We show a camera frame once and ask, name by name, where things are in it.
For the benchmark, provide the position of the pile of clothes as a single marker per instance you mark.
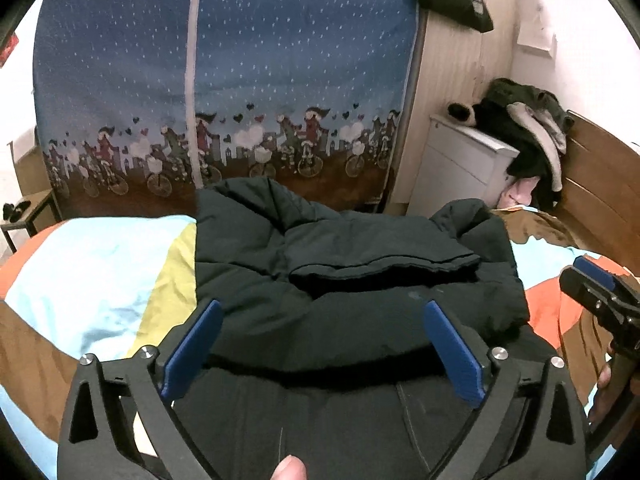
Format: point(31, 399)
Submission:
point(525, 155)

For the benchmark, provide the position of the black padded jacket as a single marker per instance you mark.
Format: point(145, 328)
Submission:
point(350, 270)

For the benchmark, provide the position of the colourful cartoon printed blanket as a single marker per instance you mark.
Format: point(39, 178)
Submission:
point(100, 285)

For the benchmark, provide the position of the white paper bag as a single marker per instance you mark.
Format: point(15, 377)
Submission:
point(537, 37)

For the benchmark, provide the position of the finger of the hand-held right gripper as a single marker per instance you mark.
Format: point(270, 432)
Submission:
point(590, 295)
point(597, 271)

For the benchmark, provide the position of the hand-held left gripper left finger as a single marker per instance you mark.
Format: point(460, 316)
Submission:
point(192, 350)

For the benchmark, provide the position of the light wooden wardrobe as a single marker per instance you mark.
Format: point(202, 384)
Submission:
point(450, 70)

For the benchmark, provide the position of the person's left hand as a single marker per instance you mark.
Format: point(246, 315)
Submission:
point(288, 470)

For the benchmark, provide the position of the wooden headboard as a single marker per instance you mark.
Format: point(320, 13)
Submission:
point(600, 200)

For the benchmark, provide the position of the person's right hand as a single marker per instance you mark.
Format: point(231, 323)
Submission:
point(602, 390)

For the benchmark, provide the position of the wooden bedside table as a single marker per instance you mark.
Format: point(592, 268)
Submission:
point(35, 210)

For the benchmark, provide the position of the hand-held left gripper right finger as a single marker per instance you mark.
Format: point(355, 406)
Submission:
point(452, 355)

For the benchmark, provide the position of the red wall decoration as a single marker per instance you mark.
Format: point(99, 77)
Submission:
point(6, 50)

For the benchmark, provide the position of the black and white plush toy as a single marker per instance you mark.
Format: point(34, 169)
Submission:
point(462, 111)

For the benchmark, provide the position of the small black items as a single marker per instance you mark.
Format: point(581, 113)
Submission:
point(15, 210)

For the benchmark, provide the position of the white drawer cabinet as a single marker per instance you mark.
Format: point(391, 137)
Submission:
point(460, 165)

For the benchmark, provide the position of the blue starry curtain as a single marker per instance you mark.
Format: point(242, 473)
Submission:
point(300, 35)

